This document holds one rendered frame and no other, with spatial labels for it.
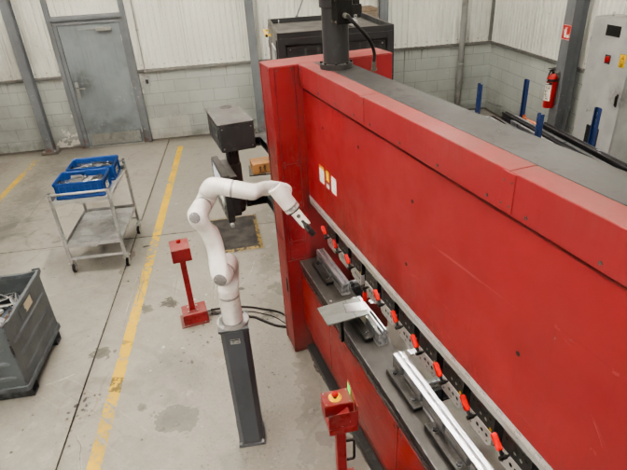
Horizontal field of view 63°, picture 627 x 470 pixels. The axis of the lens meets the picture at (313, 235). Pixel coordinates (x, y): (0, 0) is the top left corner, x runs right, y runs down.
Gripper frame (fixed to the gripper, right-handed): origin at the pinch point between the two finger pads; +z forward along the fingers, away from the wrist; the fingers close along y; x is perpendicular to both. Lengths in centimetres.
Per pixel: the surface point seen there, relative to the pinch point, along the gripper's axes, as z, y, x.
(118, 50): -221, 725, 53
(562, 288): 11, -140, -43
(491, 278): 16, -109, -37
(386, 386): 83, -31, 21
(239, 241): 67, 322, 69
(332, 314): 55, 17, 21
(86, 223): -55, 359, 192
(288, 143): -29, 84, -27
